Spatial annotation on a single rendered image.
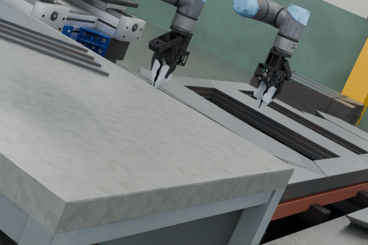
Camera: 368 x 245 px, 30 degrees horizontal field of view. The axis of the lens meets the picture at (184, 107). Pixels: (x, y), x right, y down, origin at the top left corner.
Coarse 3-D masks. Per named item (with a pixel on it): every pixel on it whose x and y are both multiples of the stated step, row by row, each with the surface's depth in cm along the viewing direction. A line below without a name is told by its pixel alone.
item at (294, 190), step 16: (208, 96) 262; (224, 96) 263; (240, 112) 258; (256, 112) 255; (288, 112) 285; (272, 128) 251; (288, 128) 248; (320, 128) 277; (288, 144) 247; (304, 144) 244; (352, 144) 270; (304, 160) 212; (336, 176) 211; (352, 176) 226; (288, 192) 183; (304, 192) 194
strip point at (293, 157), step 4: (280, 156) 204; (284, 156) 206; (288, 156) 208; (292, 156) 210; (296, 156) 212; (288, 160) 203; (292, 160) 205; (296, 160) 207; (300, 160) 209; (300, 164) 205
